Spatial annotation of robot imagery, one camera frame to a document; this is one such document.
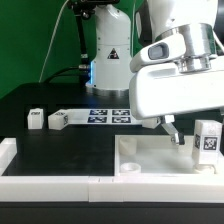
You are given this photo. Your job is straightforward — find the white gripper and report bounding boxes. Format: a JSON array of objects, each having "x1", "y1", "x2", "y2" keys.
[{"x1": 129, "y1": 34, "x2": 224, "y2": 145}]

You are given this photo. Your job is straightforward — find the white square tabletop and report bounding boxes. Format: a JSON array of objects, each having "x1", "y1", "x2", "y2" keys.
[{"x1": 114, "y1": 135, "x2": 224, "y2": 176}]

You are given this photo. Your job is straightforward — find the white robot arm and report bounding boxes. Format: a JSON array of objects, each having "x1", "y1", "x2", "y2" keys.
[{"x1": 86, "y1": 0, "x2": 224, "y2": 120}]

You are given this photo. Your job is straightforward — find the white U-shaped fence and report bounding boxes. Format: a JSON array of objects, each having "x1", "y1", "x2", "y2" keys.
[{"x1": 0, "y1": 138, "x2": 224, "y2": 203}]

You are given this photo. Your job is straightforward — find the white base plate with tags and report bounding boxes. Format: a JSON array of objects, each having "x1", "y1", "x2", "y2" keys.
[{"x1": 56, "y1": 109, "x2": 141, "y2": 125}]

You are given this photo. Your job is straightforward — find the black cable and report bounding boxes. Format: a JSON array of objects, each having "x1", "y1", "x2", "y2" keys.
[{"x1": 44, "y1": 66, "x2": 88, "y2": 84}]

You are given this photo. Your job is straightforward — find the white cable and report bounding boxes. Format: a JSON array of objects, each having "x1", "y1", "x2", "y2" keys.
[{"x1": 38, "y1": 3, "x2": 70, "y2": 84}]

